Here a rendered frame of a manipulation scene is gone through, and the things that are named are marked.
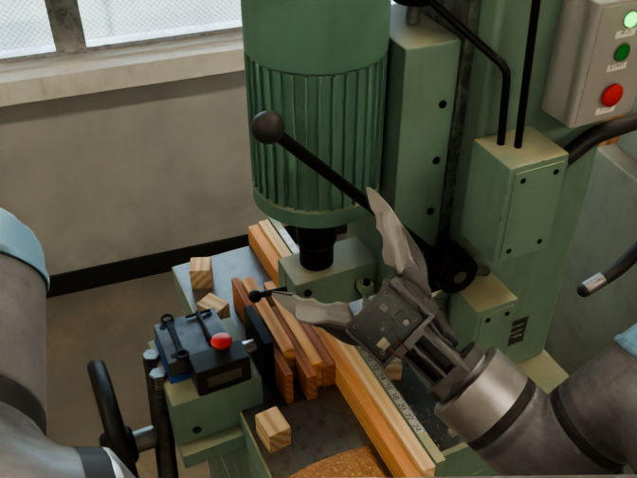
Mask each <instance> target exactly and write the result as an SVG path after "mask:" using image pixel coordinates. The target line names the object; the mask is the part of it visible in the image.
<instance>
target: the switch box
mask: <svg viewBox="0 0 637 478"><path fill-rule="evenodd" d="M631 10H635V11H637V0H563V3H562V8H561V12H560V16H559V21H558V26H557V31H556V36H555V43H554V48H553V53H552V58H551V62H550V66H549V71H548V76H547V81H546V85H545V90H544V94H543V99H542V104H541V109H542V110H543V111H545V112H546V113H548V114H549V115H551V116H552V117H554V118H555V119H557V120H558V121H560V122H561V123H563V124H564V125H566V126H567V127H569V128H574V127H577V126H581V125H585V124H589V123H593V122H596V121H599V120H606V119H610V118H614V117H617V116H621V115H625V114H628V113H629V112H630V111H631V107H632V105H633V101H634V98H635V95H636V91H637V22H636V24H635V25H634V26H633V27H630V28H626V27H624V26H623V19H624V17H625V15H626V14H627V13H628V12H629V11H631ZM631 28H636V31H635V35H631V36H627V37H623V38H618V39H615V36H616V32H617V31H621V30H626V29H631ZM623 42H627V43H629V45H630V53H629V55H628V56H627V57H626V59H625V60H623V61H621V62H616V61H614V60H613V57H612V55H613V51H614V49H615V48H616V47H617V46H618V45H619V44H621V43H623ZM622 62H627V65H626V68H623V69H618V70H614V71H611V72H607V69H608V65H611V64H619V63H622ZM614 83H619V84H621V85H622V86H623V88H624V93H623V96H622V98H621V100H619V101H618V102H617V103H616V104H615V107H614V110H613V111H611V112H608V113H604V114H600V115H596V116H595V113H596V109H599V108H603V107H607V106H605V105H603V103H602V96H603V94H604V92H605V90H606V89H607V88H608V87H609V86H610V85H612V84H614Z"/></svg>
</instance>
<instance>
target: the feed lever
mask: <svg viewBox="0 0 637 478"><path fill-rule="evenodd" d="M251 132H252V135H253V137H254V138H255V139H257V140H258V141H259V142H260V143H262V144H274V143H276V142H277V143H278V144H280V145H281V146H282V147H283V148H284V149H285V150H287V151H288V152H289V153H291V154H292V155H293V156H295V157H296V158H298V159H299V160H300V161H302V162H303V163H304V164H306V165H307V166H308V167H310V168H311V169H312V170H314V171H315V172H316V173H318V174H319V175H321V176H322V177H323V178H325V179H326V180H327V181H329V182H330V183H331V184H333V185H334V186H335V187H337V188H338V189H339V190H341V191H342V192H343V193H345V194H346V195H348V196H349V197H350V198H352V199H353V200H354V201H355V202H356V203H357V204H359V205H360V206H361V207H363V208H364V209H365V210H367V211H368V212H370V213H371V214H372V215H374V216H375V214H374V213H373V211H372V210H371V209H370V208H369V204H368V200H367V196H366V194H364V193H363V192H362V191H360V190H359V189H358V188H356V187H355V186H354V185H353V184H351V183H350V182H349V181H347V180H346V179H345V178H344V177H342V176H341V175H339V174H338V173H337V172H336V171H334V170H333V169H332V168H330V167H329V166H328V165H327V164H325V163H324V162H323V161H321V160H320V159H319V158H317V157H316V156H315V155H313V154H312V153H311V152H309V151H308V150H307V149H306V148H304V147H303V146H302V145H300V144H299V143H298V142H297V141H295V140H294V139H293V138H291V137H290V136H288V135H287V134H286V133H285V132H284V122H283V120H282V117H281V116H280V115H279V114H277V113H275V112H273V111H263V112H261V113H259V114H257V115H256V116H255V118H254V119H253V121H252V123H251ZM402 224H403V223H402ZM403 226H404V227H405V228H406V230H407V231H408V233H409V235H410V236H411V237H412V239H413V240H414V242H415V243H416V245H417V246H418V248H419V249H420V250H421V251H422V252H423V253H425V254H426V257H425V259H426V262H427V266H428V275H429V277H430V278H431V279H432V280H433V281H434V282H435V283H436V285H437V286H439V287H440V288H441V289H442V290H443V291H444V292H445V293H449V294H451V293H457V292H460V291H462V290H464V289H465V288H467V287H468V286H469V285H470V284H471V283H472V282H473V280H474V278H475V276H476V275H477V276H488V275H489V274H490V271H491V270H490V267H488V266H484V265H477V263H476V262H475V260H474V259H473V258H472V257H471V256H470V255H469V254H468V253H467V252H466V251H465V250H464V249H463V248H462V247H461V246H460V245H459V244H458V243H457V242H455V241H453V240H445V241H442V242H440V243H438V244H436V245H435V246H431V245H430V244H429V243H427V242H426V241H425V240H423V239H422V238H421V237H420V236H418V235H417V234H416V233H414V232H413V231H412V230H410V229H409V228H408V227H406V226H405V225H404V224H403Z"/></svg>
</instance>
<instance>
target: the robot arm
mask: <svg viewBox="0 0 637 478"><path fill-rule="evenodd" d="M364 189H365V193H366V196H367V200H368V204H369V208H370V209H371V210H372V211H373V213H374V214H375V217H376V228H377V229H378V230H379V231H380V233H381V235H382V238H383V249H382V256H383V260H384V263H385V264H386V265H388V266H391V267H395V268H396V269H397V272H398V274H400V273H402V274H403V276H404V277H403V278H398V277H397V276H396V277H395V278H394V279H391V281H390V280H389V279H388V278H385V279H384V280H383V281H382V286H381V287H380V288H379V289H380V291H379V292H378V293H377V294H376V295H375V296H374V297H373V298H372V299H371V300H367V299H366V300H365V301H364V302H363V303H362V305H363V306H364V308H363V309H362V310H361V311H360V312H359V313H358V315H356V314H355V315H354V313H353V311H352V309H351V307H350V306H349V305H348V304H347V303H342V302H335V303H320V302H319V301H317V300H316V299H314V298H311V299H304V298H301V297H299V296H298V295H296V294H295V293H294V292H284V291H272V297H273V298H274V299H275V300H276V301H277V302H278V303H279V304H280V305H281V306H282V307H283V308H285V309H286V310H287V311H289V312H290V313H292V314H293V315H295V316H296V320H297V321H299V322H303V323H308V324H311V325H314V326H316V327H320V328H322V329H324V330H325V331H327V332H328V333H329V334H331V335H332V336H334V337H335V338H336V339H338V340H340V341H342V342H344V343H347V344H350V345H353V346H360V347H362V348H363V349H364V350H365V351H366V352H367V353H368V354H369V355H370V356H371V357H372V358H373V359H374V360H375V361H376V362H377V363H379V364H380V365H381V366H382V367H383V368H384V369H385V368H386V367H387V366H388V365H389V364H390V363H391V362H392V361H393V360H394V359H395V358H399V359H402V360H404V361H407V362H408V363H409V364H410V365H411V366H412V367H413V368H414V369H415V370H416V371H417V372H418V373H419V374H420V375H422V376H423V377H424V378H425V379H426V380H427V381H428V382H429V383H430V386H429V387H428V390H427V394H428V395H429V396H430V397H431V398H432V399H433V400H434V401H435V402H436V405H435V408H434V413H435V414H436V415H437V416H438V417H439V418H440V419H441V420H442V421H443V422H444V423H445V424H446V425H447V426H449V429H448V430H447V432H448V434H449V435H450V436H451V437H455V436H456V435H457V434H458V435H459V436H460V437H461V438H462V440H463V441H464V442H465V443H466V444H467V445H468V446H469V447H470V448H471V449H472V450H473V451H475V452H476V453H477V454H478V455H479V456H480V457H481V458H482V459H483V460H484V461H485V462H486V463H487V464H488V465H489V466H490V467H491V468H492V469H493V470H494V471H496V472H497V473H498V474H499V475H500V476H447V477H365V478H637V322H636V323H635V324H634V325H632V326H631V327H630V328H629V329H628V330H627V331H625V332H624V333H622V334H619V335H616V336H615V337H614V341H612V342H611V343H610V344H609V345H607V346H606V347H605V348H604V349H603V350H601V351H600V352H599V353H598V354H596V355H595V356H594V357H593V358H591V359H590V360H589V361H588V362H586V363H585V364H584V365H583V366H581V367H580V368H579V369H578V370H576V371H575V372H574V373H573V374H572V375H570V376H569V377H568V378H566V379H565V380H564V381H563V382H562V383H560V384H559V385H558V386H557V387H555V388H554V389H553V390H552V391H551V392H550V393H548V394H546V393H545V392H544V391H543V390H542V389H541V388H540V387H539V386H538V385H536V384H535V383H534V382H533V380H531V379H530V378H529V377H528V376H527V375H526V374H525V373H523V372H522V371H521V370H520V369H519V368H518V366H517V365H516V364H515V363H514V362H512V361H511V360H510V359H509V358H508V357H507V356H506V355H504V353H502V352H501V351H500V350H499V349H498V348H497V347H490V348H488V349H486V350H485V351H484V350H483V349H482V348H481V347H480V345H479V344H478V343H476V342H475V341H472V342H470V343H469V344H468V345H467V346H466V347H465V348H464V349H463V350H461V351H460V352H458V351H457V350H456V349H455V347H456V346H457V345H458V344H459V341H458V340H457V338H456V336H455V335H454V333H453V331H452V330H451V328H450V326H449V324H448V323H447V321H446V319H445V317H444V315H443V314H442V312H441V310H440V309H439V306H438V305H437V303H436V302H435V301H434V299H433V298H432V293H430V292H431V289H430V287H429V284H428V266H427V262H426V259H425V257H424V255H423V253H422V251H421V250H420V249H419V248H418V246H417V245H416V243H415V242H414V240H413V239H412V237H411V236H410V234H409V233H408V231H407V230H406V228H405V227H404V226H403V224H402V223H401V221H400V220H399V219H398V217H397V216H396V214H395V213H394V212H393V210H392V209H391V207H390V206H389V204H388V203H387V202H386V201H385V200H384V199H383V198H382V197H381V196H380V195H379V194H378V193H377V192H375V191H374V190H373V189H371V188H370V187H367V188H364ZM49 284H50V281H49V276H48V274H47V272H46V267H45V256H44V253H43V250H42V247H41V244H40V242H39V241H38V239H37V238H36V236H35V234H34V233H33V232H32V231H31V229H30V228H29V227H27V226H25V225H23V224H22V223H21V222H20V221H19V220H18V219H17V218H16V217H15V216H14V215H13V214H12V213H10V212H8V211H6V210H4V209H2V208H0V478H136V477H135V476H134V475H133V473H132V472H131V471H130V470H128V469H127V468H126V466H125V465H124V464H123V463H122V462H121V461H120V460H119V458H118V457H117V456H116V455H115V454H114V453H113V452H112V451H111V450H110V449H109V448H105V447H69V446H64V445H61V444H58V443H55V442H53V441H52V440H51V439H49V438H48V437H47V436H46V294H47V292H48V290H49ZM365 345H367V346H368V347H369V348H370V349H371V350H372V351H373V352H372V351H371V350H370V349H369V348H368V347H367V346H365ZM626 464H629V465H630V467H631V469H632V471H633V472H634V474H626V470H625V465H626Z"/></svg>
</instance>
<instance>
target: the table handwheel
mask: <svg viewBox="0 0 637 478"><path fill-rule="evenodd" d="M87 371H88V375H89V377H90V381H91V385H92V388H93V392H94V395H95V399H96V402H97V405H98V408H99V412H100V418H101V422H102V425H103V428H104V431H105V432H104V433H102V434H101V436H100V445H101V446H102V447H105V448H109V449H110V450H111V451H112V452H113V453H114V454H115V455H116V456H117V457H118V458H119V460H120V461H121V462H122V463H123V464H124V465H125V466H126V468H127V469H128V470H130V471H131V472H132V473H133V475H134V476H135V477H136V478H139V476H138V473H137V466H136V462H137V460H138V458H139V453H141V452H144V451H146V450H150V449H153V448H156V447H159V445H158V438H157V437H158V436H157V429H156V427H154V426H153V425H149V426H147V427H144V428H141V429H138V430H135V431H132V429H131V428H130V427H128V426H124V423H123V420H122V416H121V413H120V409H119V406H118V401H117V398H116V394H115V391H114V388H113V385H112V381H111V378H110V376H109V373H108V370H107V367H106V365H105V362H104V361H103V360H102V359H100V358H94V359H92V360H91V361H89V363H88V365H87Z"/></svg>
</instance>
